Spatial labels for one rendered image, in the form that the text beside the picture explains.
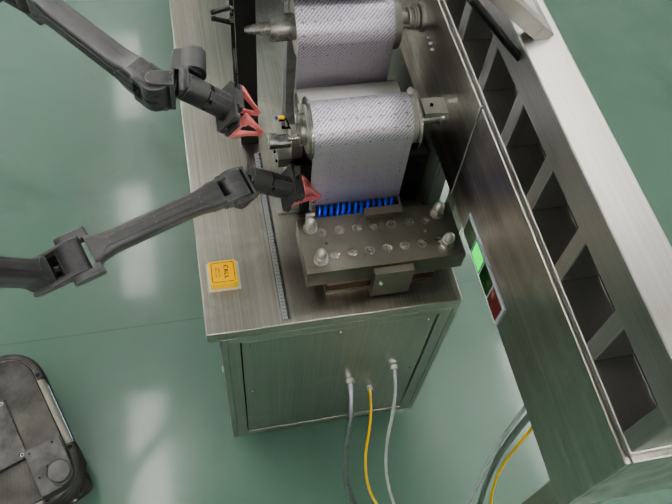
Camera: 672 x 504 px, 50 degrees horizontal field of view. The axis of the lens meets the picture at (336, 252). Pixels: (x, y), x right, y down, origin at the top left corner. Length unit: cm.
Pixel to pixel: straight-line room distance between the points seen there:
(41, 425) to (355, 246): 123
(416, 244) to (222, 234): 52
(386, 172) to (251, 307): 48
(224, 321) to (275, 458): 91
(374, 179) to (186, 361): 125
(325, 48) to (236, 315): 68
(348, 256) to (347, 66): 47
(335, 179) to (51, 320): 151
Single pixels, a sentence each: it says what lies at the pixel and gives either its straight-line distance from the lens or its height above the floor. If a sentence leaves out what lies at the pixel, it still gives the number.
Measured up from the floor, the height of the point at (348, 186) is 109.
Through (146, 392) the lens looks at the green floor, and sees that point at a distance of 272.
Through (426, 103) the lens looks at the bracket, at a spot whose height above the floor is 129.
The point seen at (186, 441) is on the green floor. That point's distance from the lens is 264.
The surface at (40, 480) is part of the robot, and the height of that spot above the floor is 28.
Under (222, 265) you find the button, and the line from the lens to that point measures 184.
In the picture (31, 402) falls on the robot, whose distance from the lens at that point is 253.
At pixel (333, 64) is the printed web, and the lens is 180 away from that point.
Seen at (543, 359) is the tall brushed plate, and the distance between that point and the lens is 140.
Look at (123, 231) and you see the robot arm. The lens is 159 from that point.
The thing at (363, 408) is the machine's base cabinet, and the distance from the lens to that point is 250.
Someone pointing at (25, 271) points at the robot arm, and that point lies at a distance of 151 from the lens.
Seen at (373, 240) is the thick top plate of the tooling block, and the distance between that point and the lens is 177.
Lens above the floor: 250
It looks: 57 degrees down
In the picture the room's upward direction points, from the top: 8 degrees clockwise
